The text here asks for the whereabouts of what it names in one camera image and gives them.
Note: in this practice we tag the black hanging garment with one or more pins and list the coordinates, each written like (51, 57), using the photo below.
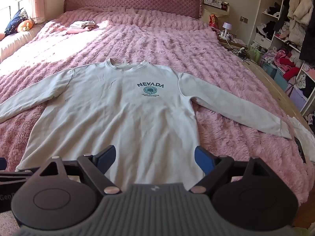
(308, 36)

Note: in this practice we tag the white table lamp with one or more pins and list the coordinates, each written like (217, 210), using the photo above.
(227, 26)

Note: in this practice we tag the orange plush toy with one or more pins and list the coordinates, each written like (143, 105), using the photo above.
(26, 25)

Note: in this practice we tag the white cloth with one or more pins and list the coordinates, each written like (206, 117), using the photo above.
(306, 140)

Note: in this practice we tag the white power strip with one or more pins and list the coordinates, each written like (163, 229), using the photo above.
(225, 36)

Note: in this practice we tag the cream bedside shelf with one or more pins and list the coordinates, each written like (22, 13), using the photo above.
(217, 11)

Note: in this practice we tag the blue storage bin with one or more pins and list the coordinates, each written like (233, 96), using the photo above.
(269, 70)

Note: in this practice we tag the purple storage bin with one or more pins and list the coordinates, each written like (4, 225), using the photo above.
(297, 100)

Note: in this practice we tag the red garment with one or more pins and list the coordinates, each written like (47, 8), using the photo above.
(285, 65)

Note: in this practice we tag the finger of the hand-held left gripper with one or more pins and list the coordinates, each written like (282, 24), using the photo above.
(14, 173)

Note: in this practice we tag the wooden bed platform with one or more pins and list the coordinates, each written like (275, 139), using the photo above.
(270, 86)

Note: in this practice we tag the pink curtain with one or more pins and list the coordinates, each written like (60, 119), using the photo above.
(37, 0)

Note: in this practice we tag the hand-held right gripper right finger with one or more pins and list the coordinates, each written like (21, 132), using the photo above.
(202, 159)

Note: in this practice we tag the pink quilted headboard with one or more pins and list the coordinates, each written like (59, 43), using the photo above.
(135, 0)

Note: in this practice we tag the cream hanging coat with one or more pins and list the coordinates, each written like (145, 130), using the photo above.
(299, 14)

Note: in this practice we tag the white printed sweatshirt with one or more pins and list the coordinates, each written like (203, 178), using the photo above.
(123, 118)

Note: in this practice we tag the cream window seat cushion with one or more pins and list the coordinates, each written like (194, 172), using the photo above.
(17, 41)

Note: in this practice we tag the red snack bag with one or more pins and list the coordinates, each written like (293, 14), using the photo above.
(213, 22)

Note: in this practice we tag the green storage bin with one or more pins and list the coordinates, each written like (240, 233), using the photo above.
(256, 54)

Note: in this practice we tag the folded white garment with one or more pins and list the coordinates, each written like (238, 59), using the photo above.
(82, 24)

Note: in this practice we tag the pink fuzzy blanket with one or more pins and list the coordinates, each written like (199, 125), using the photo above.
(221, 54)

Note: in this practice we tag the navy patterned pillow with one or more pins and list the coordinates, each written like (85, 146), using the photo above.
(16, 21)

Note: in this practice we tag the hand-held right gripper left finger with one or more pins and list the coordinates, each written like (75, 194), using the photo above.
(108, 155)

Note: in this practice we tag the wall socket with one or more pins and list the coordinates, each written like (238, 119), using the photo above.
(243, 19)

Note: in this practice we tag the long salmon pillow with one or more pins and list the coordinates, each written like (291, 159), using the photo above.
(2, 36)

